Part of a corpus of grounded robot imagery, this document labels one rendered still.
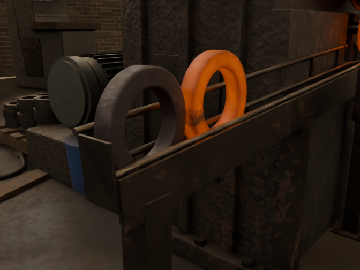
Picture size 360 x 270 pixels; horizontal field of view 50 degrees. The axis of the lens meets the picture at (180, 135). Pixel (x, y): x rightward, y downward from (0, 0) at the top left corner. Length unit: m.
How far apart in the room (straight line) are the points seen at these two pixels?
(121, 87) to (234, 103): 0.31
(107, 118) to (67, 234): 1.20
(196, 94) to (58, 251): 1.08
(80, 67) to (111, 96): 1.43
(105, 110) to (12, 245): 1.22
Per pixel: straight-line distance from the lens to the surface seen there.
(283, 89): 1.05
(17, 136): 2.71
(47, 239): 1.69
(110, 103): 0.54
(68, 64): 2.02
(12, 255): 1.64
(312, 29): 1.26
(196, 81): 0.67
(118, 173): 0.55
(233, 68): 0.76
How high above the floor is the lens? 0.82
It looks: 16 degrees down
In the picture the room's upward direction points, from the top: straight up
